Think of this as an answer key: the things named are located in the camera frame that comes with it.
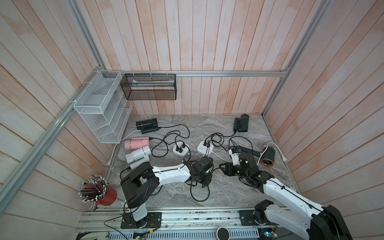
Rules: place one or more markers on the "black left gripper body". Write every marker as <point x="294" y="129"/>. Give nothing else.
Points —
<point x="204" y="179"/>

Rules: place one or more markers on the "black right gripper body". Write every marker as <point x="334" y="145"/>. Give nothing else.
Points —
<point x="241" y="173"/>

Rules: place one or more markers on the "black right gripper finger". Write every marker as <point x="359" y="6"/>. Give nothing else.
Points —
<point x="228" y="172"/>
<point x="226" y="166"/>

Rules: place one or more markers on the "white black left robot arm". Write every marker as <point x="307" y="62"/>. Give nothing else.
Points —
<point x="141" y="182"/>

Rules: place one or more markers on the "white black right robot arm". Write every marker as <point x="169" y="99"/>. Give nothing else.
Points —
<point x="303" y="217"/>

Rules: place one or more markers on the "white square power strip right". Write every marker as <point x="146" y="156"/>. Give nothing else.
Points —
<point x="205" y="148"/>

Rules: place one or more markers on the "white square power strip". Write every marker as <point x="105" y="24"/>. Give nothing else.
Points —
<point x="181" y="149"/>
<point x="205" y="148"/>

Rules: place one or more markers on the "dark green unfolded hair dryer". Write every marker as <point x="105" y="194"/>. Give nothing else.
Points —
<point x="267" y="156"/>

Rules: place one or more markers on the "white square power strip left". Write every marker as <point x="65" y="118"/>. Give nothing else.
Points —
<point x="181" y="149"/>

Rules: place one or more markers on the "dark green dryer far right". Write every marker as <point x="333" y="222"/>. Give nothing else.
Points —
<point x="241" y="124"/>

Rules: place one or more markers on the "round black white knob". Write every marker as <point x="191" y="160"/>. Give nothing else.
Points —
<point x="222" y="233"/>

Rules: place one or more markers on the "white hair dryer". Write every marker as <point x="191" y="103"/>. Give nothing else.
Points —
<point x="139" y="156"/>

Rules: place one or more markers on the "dark green folded hair dryer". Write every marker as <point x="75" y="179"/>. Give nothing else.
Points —
<point x="147" y="126"/>

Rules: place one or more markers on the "pink folded hair dryer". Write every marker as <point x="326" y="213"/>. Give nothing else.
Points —
<point x="136" y="143"/>

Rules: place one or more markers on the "red pencil cup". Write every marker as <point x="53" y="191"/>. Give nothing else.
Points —
<point x="97" y="190"/>

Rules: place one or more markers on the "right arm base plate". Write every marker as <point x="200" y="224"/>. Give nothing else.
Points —
<point x="256" y="217"/>

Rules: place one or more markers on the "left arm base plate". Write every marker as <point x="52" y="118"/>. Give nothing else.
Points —
<point x="151" y="221"/>

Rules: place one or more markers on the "black mesh wall basket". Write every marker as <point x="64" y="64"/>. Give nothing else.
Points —
<point x="140" y="87"/>

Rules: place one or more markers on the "white wire mesh shelf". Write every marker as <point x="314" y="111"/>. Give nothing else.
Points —
<point x="103" y="106"/>

